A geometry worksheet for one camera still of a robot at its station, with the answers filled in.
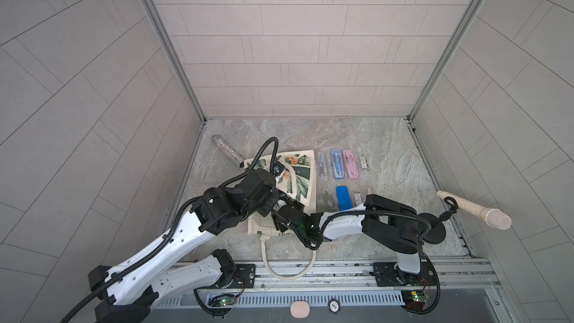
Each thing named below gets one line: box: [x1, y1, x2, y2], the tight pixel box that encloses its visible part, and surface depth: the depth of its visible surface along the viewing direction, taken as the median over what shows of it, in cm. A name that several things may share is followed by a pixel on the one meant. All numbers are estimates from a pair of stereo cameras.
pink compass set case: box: [342, 149, 359, 180], surface depth 99 cm
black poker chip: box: [328, 298, 341, 315], surface depth 68 cm
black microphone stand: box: [417, 196, 459, 245], surface depth 80 cm
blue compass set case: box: [331, 148, 345, 180], surface depth 100 cm
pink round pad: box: [289, 300, 311, 319], surface depth 66 cm
